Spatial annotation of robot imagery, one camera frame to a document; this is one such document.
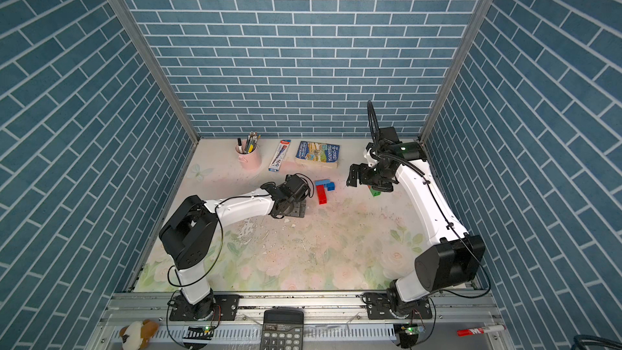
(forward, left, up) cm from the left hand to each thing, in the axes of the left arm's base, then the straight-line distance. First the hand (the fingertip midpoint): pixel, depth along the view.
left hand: (298, 210), depth 92 cm
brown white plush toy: (-39, +44, -2) cm, 58 cm away
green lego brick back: (+9, -31, -1) cm, 33 cm away
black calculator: (-38, +2, 0) cm, 38 cm away
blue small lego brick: (+12, -13, -1) cm, 18 cm away
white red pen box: (+29, +11, -1) cm, 31 cm away
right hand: (-1, -22, +19) cm, 29 cm away
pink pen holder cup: (+21, +22, +4) cm, 31 cm away
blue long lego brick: (+13, -9, 0) cm, 16 cm away
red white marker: (-38, -55, 0) cm, 67 cm away
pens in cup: (+24, +21, +12) cm, 34 cm away
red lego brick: (+9, -9, -1) cm, 12 cm away
